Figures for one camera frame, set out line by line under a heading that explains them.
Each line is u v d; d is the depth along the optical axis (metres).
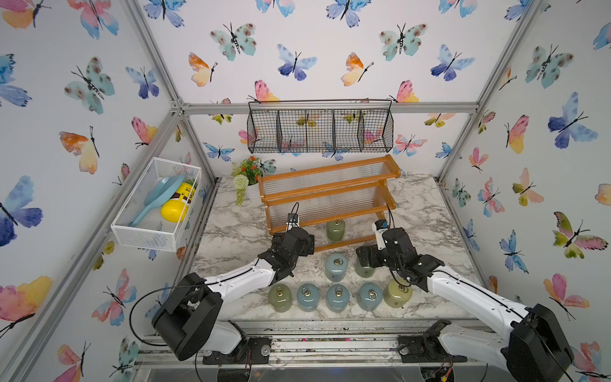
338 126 0.96
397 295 0.77
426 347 0.66
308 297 0.77
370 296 0.77
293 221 0.74
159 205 0.69
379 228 0.74
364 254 0.75
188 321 0.42
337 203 1.13
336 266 0.83
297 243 0.65
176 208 0.70
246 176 1.03
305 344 0.76
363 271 0.86
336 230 0.93
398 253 0.63
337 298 0.77
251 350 0.73
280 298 0.77
